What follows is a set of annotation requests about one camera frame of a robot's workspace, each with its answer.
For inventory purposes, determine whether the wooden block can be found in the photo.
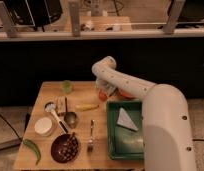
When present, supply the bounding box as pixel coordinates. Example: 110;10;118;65
57;96;67;116

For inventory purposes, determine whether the metal fork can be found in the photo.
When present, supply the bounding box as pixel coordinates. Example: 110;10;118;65
87;120;94;152

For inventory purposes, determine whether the green translucent cup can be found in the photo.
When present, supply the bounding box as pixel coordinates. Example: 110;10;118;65
62;80;73;94

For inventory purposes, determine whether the orange bowl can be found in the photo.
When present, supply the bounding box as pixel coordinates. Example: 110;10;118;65
117;89;135;99

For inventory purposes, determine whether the red orange apple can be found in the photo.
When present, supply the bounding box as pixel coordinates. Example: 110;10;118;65
98;91;108;102

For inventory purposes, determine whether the grey folded cloth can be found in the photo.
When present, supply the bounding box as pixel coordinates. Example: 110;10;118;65
117;108;138;131

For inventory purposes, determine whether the black cable left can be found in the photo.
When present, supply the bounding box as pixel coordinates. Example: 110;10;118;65
0;109;23;141

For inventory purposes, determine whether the white round container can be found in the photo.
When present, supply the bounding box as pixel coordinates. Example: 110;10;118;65
34;117;53;136

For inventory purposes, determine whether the yellow banana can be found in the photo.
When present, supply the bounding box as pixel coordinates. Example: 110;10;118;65
76;104;99;111

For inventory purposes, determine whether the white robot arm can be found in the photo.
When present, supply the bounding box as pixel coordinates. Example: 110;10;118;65
92;56;197;171

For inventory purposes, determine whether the dark brown bowl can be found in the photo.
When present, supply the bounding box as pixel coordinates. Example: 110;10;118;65
51;133;80;163

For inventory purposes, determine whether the green plastic tray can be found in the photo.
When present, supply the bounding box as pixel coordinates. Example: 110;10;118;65
106;101;144;160

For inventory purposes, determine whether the green chili pepper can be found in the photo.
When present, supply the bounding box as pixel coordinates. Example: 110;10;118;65
23;139;41;164

